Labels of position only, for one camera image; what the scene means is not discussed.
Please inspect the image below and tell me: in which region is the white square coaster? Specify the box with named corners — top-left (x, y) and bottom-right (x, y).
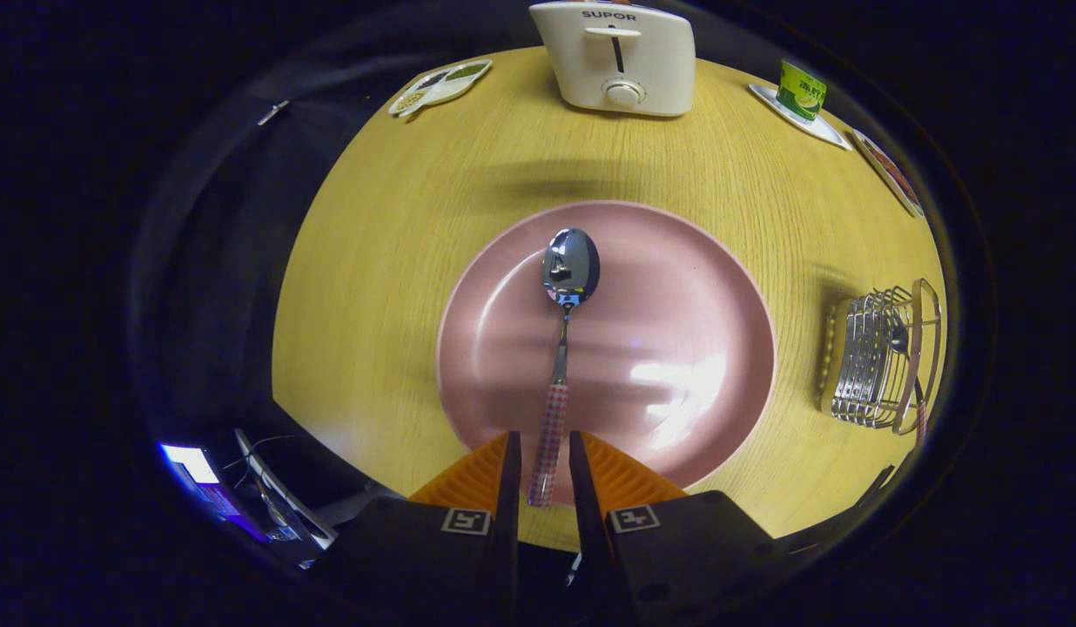
top-left (749, 83), bottom-right (852, 152)

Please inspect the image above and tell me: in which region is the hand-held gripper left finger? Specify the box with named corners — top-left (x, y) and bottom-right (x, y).
top-left (307, 430), bottom-right (522, 627)

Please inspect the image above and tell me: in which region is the metal wire basket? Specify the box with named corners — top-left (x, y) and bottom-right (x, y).
top-left (818, 279), bottom-right (943, 436)

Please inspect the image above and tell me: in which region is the metal fork checkered handle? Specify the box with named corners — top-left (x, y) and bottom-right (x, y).
top-left (886, 313), bottom-right (931, 447)

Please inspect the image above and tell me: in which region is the metal spoon checkered handle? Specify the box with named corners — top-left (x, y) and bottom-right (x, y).
top-left (527, 227), bottom-right (602, 508)

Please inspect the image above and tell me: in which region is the lit screen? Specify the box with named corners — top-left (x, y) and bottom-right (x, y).
top-left (159, 442), bottom-right (269, 543)

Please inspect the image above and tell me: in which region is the green drink bottle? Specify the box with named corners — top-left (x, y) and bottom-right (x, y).
top-left (777, 59), bottom-right (828, 123)

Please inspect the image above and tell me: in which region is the white divided condiment dish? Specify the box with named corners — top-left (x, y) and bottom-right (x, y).
top-left (387, 59), bottom-right (494, 119)

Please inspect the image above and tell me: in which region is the white toaster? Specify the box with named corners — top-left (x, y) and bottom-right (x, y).
top-left (528, 0), bottom-right (697, 118)

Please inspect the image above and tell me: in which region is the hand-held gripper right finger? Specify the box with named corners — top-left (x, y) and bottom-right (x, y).
top-left (568, 430), bottom-right (797, 627)

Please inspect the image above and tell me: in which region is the white food plate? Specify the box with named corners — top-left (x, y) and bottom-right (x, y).
top-left (851, 128), bottom-right (925, 219)

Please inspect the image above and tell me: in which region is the brown cooked meat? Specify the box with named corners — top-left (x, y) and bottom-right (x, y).
top-left (865, 139), bottom-right (920, 208)

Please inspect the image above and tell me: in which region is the pink plate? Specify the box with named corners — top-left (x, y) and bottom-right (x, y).
top-left (435, 200), bottom-right (777, 494)

